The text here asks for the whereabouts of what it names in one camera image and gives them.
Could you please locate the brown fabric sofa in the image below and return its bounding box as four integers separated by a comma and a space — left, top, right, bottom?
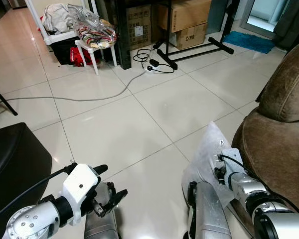
231, 38, 299, 217

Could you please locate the blue floor mat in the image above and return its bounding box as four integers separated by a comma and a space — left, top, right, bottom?
222, 30, 276, 55

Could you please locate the silver left robot leg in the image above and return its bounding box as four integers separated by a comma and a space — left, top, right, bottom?
83, 182, 119, 239

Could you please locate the silver robot leg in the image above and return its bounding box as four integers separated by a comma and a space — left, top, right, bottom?
186, 181, 233, 239
83, 182, 119, 239

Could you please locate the silver right robot leg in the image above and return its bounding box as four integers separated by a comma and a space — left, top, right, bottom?
186, 181, 233, 239

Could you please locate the black leather ottoman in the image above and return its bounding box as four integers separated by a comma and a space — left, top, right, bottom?
0, 122, 53, 227

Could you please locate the red bag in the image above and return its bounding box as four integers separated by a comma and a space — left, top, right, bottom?
68, 46, 99, 68

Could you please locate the white plastic stool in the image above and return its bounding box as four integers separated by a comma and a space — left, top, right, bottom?
74, 38, 118, 76

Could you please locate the black chair leg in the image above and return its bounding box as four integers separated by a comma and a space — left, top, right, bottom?
0, 82, 19, 117

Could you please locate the black storage bin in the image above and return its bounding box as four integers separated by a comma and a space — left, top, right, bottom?
49, 38, 81, 66

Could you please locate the black metal stand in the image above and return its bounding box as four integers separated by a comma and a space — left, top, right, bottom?
153, 0, 241, 71

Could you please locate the clear plastic bag of clothes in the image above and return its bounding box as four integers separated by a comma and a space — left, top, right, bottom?
71, 4, 118, 50

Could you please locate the white plastic rack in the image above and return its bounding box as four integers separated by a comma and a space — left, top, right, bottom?
24, 0, 99, 66

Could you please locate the cardboard box with C/NO print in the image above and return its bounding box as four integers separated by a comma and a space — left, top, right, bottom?
168, 22, 209, 51

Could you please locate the tall narrow cardboard box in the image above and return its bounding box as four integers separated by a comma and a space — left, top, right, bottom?
125, 4, 153, 51

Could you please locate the grey crumpled clothes pile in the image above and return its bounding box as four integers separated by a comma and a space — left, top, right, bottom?
41, 3, 86, 33

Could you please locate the grey framed glass door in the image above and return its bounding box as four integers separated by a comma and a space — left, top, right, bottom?
239, 0, 291, 40

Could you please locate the large plain cardboard box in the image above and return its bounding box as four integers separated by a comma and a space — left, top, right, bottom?
156, 0, 213, 33

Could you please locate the dark grey curtain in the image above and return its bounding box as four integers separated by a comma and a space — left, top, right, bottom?
271, 0, 299, 51

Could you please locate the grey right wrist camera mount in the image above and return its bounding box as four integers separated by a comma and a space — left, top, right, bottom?
220, 148, 245, 176

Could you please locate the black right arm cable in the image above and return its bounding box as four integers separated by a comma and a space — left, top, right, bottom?
217, 154, 251, 176

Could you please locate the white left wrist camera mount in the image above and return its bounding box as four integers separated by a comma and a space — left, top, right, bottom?
61, 163, 101, 226

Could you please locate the grey floor cable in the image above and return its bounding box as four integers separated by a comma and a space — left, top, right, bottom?
4, 70, 151, 103

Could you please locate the black coiled power cable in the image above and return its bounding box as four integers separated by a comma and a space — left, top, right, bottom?
132, 40, 176, 75

